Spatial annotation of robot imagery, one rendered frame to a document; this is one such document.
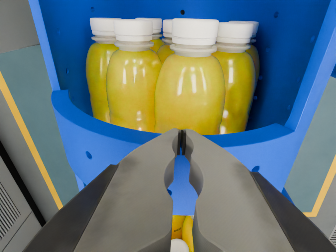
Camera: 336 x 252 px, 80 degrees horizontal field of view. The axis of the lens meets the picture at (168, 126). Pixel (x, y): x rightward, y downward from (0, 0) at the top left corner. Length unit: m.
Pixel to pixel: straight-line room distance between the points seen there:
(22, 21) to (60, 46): 0.86
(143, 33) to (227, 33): 0.08
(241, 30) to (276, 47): 0.10
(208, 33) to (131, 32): 0.08
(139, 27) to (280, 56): 0.19
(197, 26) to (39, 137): 1.85
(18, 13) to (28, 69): 0.66
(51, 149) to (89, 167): 1.80
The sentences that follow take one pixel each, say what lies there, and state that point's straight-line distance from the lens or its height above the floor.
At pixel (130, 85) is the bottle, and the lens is 0.21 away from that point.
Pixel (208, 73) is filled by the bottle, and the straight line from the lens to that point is 0.17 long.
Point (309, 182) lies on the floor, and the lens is 2.18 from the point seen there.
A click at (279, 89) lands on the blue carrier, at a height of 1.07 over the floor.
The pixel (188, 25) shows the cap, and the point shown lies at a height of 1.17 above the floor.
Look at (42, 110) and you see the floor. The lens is 1.79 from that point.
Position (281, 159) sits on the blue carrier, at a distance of 0.18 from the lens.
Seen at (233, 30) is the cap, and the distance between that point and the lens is 0.23.
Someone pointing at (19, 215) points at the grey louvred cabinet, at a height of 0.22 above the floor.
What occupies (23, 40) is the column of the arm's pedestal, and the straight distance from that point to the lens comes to 1.09.
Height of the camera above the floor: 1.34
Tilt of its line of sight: 61 degrees down
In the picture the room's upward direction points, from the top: 174 degrees counter-clockwise
